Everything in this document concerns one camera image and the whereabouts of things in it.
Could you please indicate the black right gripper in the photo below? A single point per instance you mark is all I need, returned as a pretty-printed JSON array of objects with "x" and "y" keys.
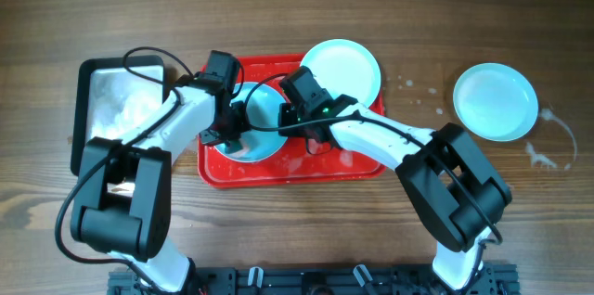
[{"x": 288, "y": 119}]

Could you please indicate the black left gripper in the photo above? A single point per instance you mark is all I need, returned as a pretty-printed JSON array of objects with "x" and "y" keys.
[{"x": 227, "y": 129}]

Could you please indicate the white plate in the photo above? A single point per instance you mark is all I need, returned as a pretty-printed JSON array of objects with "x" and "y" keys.
[
  {"x": 345, "y": 67},
  {"x": 495, "y": 102},
  {"x": 262, "y": 111}
]

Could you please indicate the green scrubbing sponge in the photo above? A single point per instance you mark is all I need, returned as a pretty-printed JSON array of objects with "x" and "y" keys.
[{"x": 235, "y": 147}]

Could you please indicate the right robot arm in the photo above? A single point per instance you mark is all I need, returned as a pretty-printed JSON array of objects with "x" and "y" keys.
[{"x": 454, "y": 189}]

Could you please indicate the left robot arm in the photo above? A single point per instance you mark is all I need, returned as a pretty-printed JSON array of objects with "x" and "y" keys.
[{"x": 121, "y": 204}]

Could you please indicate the red plastic tray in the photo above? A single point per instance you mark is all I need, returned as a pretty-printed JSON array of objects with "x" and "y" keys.
[{"x": 291, "y": 164}]

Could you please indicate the black soapy water tray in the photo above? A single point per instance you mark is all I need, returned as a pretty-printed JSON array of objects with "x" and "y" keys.
[{"x": 113, "y": 97}]

